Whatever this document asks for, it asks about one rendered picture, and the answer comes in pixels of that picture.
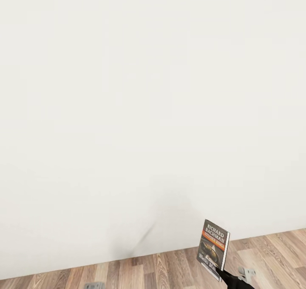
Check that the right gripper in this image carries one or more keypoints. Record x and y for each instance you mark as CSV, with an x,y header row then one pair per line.
x,y
233,282

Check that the hardback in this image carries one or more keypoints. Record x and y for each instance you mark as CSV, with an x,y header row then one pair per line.
x,y
213,247

